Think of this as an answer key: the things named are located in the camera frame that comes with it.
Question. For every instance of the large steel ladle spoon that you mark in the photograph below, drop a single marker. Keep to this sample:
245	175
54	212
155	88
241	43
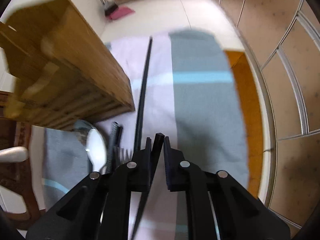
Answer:
81	129

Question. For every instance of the orange wooden table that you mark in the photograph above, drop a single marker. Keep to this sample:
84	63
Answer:
250	106

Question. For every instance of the steel fork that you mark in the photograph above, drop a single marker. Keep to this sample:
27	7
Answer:
122	155

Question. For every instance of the white ceramic spoon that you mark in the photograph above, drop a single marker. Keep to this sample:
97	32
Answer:
96	151

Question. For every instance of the carved dark wooden chair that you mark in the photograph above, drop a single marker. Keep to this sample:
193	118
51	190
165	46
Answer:
16	177

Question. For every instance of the bamboo utensil holder box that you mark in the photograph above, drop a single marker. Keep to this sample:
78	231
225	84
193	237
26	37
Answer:
63	70

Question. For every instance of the kitchen counter with cabinets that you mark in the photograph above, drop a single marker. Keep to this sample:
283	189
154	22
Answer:
281	42

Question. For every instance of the broom with pink dustpan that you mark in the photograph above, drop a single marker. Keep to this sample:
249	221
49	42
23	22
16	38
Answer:
114	12

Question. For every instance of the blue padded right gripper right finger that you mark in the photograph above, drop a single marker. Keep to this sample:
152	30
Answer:
218	207

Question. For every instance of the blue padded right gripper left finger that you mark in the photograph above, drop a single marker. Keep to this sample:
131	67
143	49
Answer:
98	207

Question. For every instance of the grey lilac striped cloth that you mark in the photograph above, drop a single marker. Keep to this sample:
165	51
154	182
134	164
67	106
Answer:
190	97

